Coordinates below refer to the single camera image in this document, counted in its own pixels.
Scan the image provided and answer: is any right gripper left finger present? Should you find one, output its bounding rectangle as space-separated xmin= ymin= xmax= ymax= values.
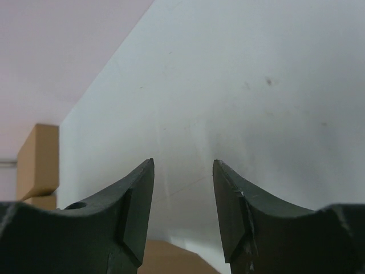
xmin=1 ymin=159 xmax=155 ymax=273

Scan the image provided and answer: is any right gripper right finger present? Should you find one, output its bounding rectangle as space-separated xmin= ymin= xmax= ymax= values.
xmin=213 ymin=160 xmax=364 ymax=273

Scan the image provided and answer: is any cardboard box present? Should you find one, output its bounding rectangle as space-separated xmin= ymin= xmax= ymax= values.
xmin=24 ymin=195 xmax=56 ymax=210
xmin=16 ymin=124 xmax=59 ymax=200
xmin=137 ymin=240 xmax=219 ymax=274

